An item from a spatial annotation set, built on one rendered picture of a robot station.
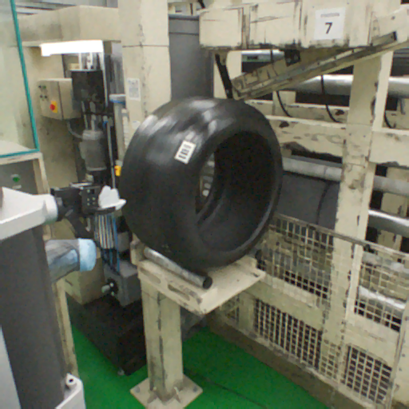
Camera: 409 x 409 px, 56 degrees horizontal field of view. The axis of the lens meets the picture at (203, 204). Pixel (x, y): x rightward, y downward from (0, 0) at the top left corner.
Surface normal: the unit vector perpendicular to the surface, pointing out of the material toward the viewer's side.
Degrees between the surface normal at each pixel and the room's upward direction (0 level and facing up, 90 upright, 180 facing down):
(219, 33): 90
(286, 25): 90
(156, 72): 90
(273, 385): 0
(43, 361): 90
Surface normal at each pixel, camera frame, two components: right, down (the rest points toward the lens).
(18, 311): 0.85, 0.18
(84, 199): 0.70, 0.26
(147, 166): -0.65, -0.15
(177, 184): -0.03, 0.12
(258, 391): -0.01, -0.93
